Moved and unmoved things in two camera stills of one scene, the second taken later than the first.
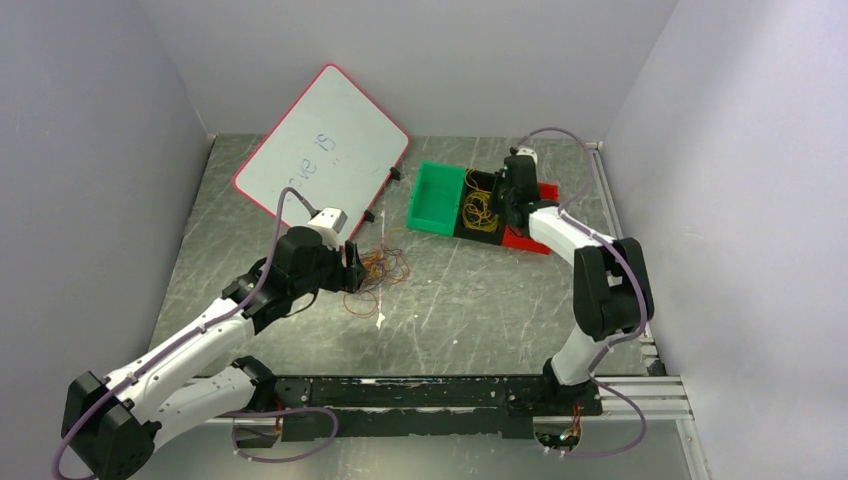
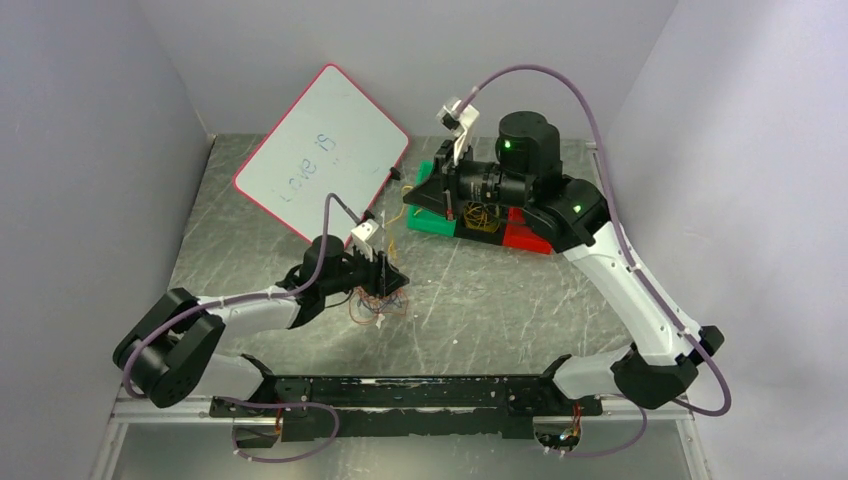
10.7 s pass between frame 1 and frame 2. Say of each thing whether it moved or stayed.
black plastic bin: stayed
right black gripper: moved
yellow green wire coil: stayed
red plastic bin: stayed
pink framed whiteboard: stayed
